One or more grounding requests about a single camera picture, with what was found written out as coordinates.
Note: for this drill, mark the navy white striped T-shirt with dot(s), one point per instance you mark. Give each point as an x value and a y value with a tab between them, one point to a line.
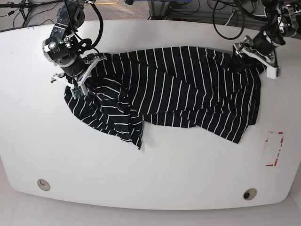
177	87

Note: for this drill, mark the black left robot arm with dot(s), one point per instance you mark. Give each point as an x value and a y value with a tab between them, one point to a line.
281	22

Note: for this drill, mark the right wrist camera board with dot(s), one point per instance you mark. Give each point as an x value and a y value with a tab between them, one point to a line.
77	92

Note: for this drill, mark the red tape rectangle marking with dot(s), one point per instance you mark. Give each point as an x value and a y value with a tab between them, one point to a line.
272	148

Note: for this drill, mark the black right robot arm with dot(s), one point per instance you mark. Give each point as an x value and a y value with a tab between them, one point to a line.
64	45

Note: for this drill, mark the left table grommet hole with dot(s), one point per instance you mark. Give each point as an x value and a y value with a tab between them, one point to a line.
43	185

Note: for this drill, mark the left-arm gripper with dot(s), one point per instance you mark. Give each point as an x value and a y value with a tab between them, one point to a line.
262	49

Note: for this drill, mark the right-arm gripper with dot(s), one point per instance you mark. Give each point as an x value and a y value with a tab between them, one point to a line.
81	70

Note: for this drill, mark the right table grommet hole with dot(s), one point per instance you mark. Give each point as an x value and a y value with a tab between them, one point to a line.
249	194

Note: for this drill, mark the table grommet hole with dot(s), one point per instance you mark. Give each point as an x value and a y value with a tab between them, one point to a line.
249	194
43	185

